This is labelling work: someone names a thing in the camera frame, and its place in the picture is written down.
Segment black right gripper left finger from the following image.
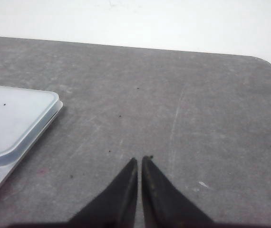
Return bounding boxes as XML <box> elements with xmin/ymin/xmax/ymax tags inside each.
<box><xmin>68</xmin><ymin>158</ymin><xmax>138</xmax><ymax>228</ymax></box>

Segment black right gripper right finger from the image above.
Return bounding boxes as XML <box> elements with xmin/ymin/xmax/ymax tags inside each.
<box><xmin>142</xmin><ymin>156</ymin><xmax>215</xmax><ymax>228</ymax></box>

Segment silver digital kitchen scale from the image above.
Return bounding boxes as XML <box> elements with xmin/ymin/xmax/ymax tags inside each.
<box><xmin>0</xmin><ymin>86</ymin><xmax>63</xmax><ymax>186</ymax></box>

